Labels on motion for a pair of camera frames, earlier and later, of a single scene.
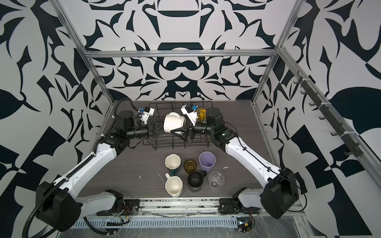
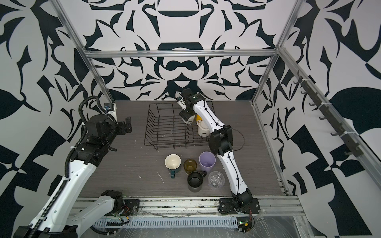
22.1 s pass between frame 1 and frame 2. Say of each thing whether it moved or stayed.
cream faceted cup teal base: stayed
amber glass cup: stayed
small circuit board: stayed
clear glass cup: stayed
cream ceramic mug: moved
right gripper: moved
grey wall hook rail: stayed
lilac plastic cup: stayed
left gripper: moved
